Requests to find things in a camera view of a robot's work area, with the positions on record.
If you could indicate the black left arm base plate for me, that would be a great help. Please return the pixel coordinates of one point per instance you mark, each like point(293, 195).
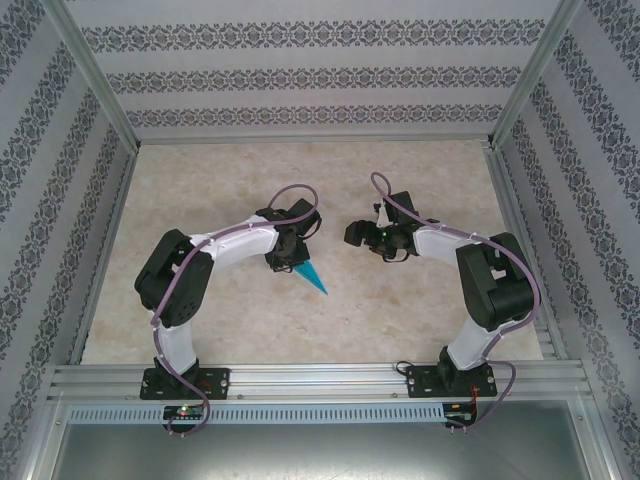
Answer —
point(220, 382)

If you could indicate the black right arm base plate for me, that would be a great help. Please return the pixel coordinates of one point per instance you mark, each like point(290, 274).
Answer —
point(420, 382)

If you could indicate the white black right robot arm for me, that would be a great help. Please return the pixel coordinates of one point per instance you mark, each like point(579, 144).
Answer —
point(472, 345)

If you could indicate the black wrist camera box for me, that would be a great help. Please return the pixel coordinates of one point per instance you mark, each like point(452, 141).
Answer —
point(302, 215)
point(401, 206)

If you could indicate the aluminium side rail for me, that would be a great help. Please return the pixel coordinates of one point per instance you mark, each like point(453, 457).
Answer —
point(525, 260)
point(102, 260)

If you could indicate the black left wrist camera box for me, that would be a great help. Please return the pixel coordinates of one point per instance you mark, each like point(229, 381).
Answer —
point(302, 215)

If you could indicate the white right camera bracket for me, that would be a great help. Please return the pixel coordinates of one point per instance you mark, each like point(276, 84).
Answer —
point(383, 216)

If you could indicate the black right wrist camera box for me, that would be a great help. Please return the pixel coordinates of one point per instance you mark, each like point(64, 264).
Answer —
point(401, 206)

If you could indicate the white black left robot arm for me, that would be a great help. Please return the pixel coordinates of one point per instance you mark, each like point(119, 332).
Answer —
point(240, 240)

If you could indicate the aluminium back rail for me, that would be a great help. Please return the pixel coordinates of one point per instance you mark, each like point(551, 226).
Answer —
point(315, 139)

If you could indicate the grey metal sheet panel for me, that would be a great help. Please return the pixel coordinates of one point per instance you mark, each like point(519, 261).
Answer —
point(320, 455)

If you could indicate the blue paper sheet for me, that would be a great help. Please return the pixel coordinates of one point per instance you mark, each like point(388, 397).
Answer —
point(312, 277)

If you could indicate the aluminium frame post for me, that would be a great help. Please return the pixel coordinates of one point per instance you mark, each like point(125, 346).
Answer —
point(535, 75)
point(95, 75)

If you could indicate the aluminium mounting rail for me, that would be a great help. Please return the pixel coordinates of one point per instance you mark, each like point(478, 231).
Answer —
point(315, 380)

